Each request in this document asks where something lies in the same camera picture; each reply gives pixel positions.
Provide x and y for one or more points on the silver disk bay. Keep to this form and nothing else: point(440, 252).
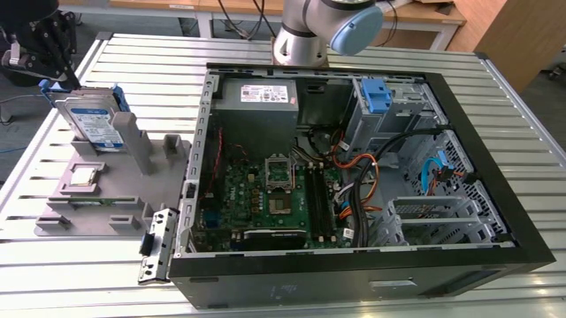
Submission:
point(442, 220)

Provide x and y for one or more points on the silver drive cage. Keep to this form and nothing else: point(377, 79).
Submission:
point(398, 126)

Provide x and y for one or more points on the wooden cabinet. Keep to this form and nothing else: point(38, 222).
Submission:
point(522, 39)

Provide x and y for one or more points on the silver CPU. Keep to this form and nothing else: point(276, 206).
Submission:
point(85, 176)

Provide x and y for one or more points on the blue drive latch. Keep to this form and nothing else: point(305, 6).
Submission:
point(376, 99)

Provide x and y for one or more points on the CPU socket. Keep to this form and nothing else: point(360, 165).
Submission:
point(282, 203)

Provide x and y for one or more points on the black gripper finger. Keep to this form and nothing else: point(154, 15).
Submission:
point(53, 46)
point(15, 56)

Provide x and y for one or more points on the black trash bin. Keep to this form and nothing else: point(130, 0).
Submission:
point(27, 81)

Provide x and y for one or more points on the silver slot bracket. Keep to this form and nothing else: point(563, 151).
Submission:
point(162, 232)

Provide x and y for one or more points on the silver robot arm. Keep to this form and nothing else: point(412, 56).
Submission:
point(301, 49)

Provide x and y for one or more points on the grey parts rack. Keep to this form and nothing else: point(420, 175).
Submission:
point(123, 198)

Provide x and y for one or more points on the grey power supply unit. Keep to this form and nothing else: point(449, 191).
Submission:
point(265, 126)

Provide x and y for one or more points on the white barcode tag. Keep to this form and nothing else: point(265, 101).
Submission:
point(348, 233)

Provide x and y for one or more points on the green motherboard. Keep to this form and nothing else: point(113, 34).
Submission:
point(247, 198)

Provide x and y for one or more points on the black RAM slot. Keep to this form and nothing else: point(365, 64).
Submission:
point(329, 205)
point(325, 205)
point(313, 205)
point(317, 205)

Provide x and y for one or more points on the green RAM stick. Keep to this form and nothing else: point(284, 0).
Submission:
point(102, 200)

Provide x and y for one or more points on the blue video port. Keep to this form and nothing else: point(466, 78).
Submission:
point(147, 244)

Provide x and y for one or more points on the black PC case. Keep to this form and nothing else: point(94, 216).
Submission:
point(310, 285)

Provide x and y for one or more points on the black graphics card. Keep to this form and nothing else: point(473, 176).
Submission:
point(274, 240)

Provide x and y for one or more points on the hard disk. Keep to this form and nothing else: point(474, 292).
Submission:
point(89, 122)

